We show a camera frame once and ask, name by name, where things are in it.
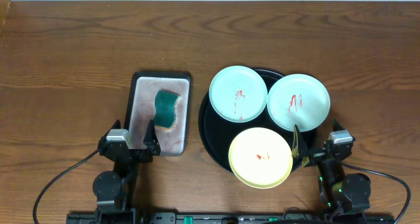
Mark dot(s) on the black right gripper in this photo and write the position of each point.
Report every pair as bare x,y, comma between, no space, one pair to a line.
298,146

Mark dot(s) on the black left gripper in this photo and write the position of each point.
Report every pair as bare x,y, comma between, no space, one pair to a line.
132,152

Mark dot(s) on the green scouring sponge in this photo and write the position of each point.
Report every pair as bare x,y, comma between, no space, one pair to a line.
165,103

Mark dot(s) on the pale yellow plate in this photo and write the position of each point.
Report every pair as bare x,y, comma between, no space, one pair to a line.
260,158

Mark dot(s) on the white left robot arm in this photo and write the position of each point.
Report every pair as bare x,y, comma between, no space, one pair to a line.
114,189

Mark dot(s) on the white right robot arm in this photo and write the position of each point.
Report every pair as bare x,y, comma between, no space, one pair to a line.
343,193

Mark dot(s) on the black rectangular soapy tray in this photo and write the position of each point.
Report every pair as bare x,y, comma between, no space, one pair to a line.
140,109

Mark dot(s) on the black round tray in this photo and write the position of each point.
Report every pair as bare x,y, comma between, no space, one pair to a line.
217,133

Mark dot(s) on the right mint green plate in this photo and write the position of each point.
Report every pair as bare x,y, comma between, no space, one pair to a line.
298,100

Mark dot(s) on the mint green plate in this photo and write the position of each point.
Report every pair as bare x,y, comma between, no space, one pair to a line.
298,100
238,94

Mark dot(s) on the left mint green plate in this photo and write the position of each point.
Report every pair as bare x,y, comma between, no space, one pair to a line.
238,94

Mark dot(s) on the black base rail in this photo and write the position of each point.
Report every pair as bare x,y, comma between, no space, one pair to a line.
191,218

